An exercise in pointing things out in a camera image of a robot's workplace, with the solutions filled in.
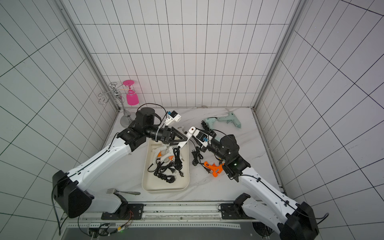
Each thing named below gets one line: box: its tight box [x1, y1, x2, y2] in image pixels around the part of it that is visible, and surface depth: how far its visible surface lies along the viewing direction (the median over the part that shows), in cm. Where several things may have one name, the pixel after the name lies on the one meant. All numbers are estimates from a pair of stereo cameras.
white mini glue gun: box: [151, 146, 175, 165], surface depth 92 cm
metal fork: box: [105, 188, 141, 196], surface depth 81 cm
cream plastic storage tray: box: [142, 139, 168, 193], surface depth 84 cm
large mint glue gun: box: [216, 111, 242, 129], surface depth 112 cm
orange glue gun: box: [203, 161, 225, 177], surface depth 88 cm
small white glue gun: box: [177, 126, 196, 149], surface depth 60 cm
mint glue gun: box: [205, 117, 217, 130], surface depth 110 cm
